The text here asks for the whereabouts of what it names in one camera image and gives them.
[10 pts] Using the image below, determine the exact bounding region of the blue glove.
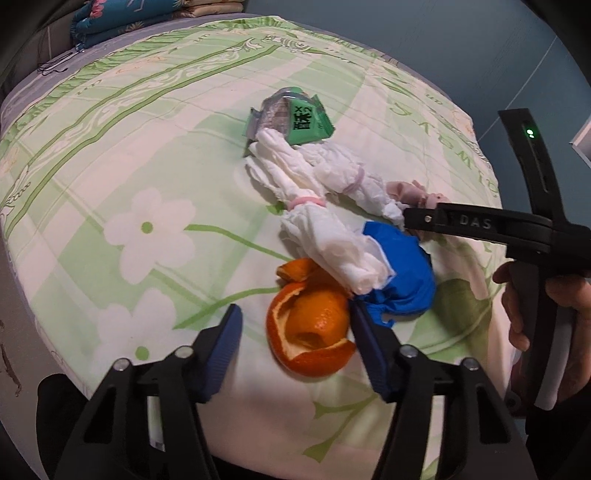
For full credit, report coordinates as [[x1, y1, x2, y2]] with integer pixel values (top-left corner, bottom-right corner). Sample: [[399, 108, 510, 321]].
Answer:
[[351, 222, 435, 326]]

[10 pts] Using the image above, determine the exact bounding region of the blue floral folded quilt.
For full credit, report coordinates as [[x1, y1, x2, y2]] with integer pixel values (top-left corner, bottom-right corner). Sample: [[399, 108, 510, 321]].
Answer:
[[69, 0, 195, 49]]

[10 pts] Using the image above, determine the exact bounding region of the person's right hand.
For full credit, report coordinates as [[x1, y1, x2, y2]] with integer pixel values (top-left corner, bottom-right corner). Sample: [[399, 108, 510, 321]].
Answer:
[[493, 263, 591, 416]]

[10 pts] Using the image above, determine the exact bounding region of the green floral printed blanket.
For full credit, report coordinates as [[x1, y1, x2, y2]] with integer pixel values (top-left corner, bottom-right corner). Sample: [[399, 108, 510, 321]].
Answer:
[[0, 16, 502, 467]]

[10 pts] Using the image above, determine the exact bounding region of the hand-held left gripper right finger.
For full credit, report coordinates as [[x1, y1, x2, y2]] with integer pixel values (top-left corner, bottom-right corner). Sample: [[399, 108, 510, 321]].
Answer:
[[350, 302, 539, 480]]

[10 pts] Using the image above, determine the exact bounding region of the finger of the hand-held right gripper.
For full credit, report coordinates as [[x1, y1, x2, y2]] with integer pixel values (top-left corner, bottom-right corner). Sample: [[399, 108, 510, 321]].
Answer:
[[403, 202, 509, 245]]

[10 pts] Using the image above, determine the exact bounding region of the green snack wrapper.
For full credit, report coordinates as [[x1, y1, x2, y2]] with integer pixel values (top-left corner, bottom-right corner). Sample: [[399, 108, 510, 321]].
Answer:
[[244, 87, 334, 158]]

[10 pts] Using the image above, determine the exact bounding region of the black cable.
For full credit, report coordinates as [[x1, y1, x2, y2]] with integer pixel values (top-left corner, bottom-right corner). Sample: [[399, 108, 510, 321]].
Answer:
[[39, 51, 77, 75]]

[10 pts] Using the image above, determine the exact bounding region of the grey upholstered bed frame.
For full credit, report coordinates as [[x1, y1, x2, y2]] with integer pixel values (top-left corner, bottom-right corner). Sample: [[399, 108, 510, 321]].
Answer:
[[14, 7, 77, 68]]

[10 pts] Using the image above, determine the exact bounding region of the white tissue with pink band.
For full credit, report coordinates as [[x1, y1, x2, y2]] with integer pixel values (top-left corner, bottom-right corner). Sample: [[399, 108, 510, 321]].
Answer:
[[245, 129, 398, 296]]

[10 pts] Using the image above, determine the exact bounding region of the person's right forearm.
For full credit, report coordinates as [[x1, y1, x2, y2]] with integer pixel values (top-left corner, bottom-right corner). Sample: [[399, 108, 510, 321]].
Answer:
[[525, 369, 591, 480]]

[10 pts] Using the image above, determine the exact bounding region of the white tissue with lilac band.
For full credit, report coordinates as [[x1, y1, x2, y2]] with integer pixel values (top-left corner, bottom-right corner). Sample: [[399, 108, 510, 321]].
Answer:
[[300, 141, 407, 227]]

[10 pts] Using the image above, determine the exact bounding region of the beige pillow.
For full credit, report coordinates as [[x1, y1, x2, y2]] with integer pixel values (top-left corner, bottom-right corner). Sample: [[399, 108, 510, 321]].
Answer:
[[182, 0, 245, 17]]

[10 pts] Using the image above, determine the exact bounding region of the orange peel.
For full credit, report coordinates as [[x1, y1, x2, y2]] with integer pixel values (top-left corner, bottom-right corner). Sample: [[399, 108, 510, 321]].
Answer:
[[265, 257, 357, 374]]

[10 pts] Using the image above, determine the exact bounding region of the lavender bed sheet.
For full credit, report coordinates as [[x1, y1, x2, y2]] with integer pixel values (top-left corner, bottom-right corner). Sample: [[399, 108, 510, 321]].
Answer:
[[0, 13, 462, 116]]

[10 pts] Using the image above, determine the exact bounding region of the white wall fixture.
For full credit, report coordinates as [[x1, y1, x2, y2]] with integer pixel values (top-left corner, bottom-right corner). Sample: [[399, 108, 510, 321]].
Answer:
[[570, 113, 591, 163]]

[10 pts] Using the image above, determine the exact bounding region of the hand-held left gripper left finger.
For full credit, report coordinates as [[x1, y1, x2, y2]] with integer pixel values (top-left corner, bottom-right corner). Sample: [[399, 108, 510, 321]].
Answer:
[[53, 304, 244, 480]]

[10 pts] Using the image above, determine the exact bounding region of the pink plastic bag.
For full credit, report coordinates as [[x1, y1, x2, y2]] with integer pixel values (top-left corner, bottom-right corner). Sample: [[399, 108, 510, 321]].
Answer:
[[385, 180, 451, 241]]

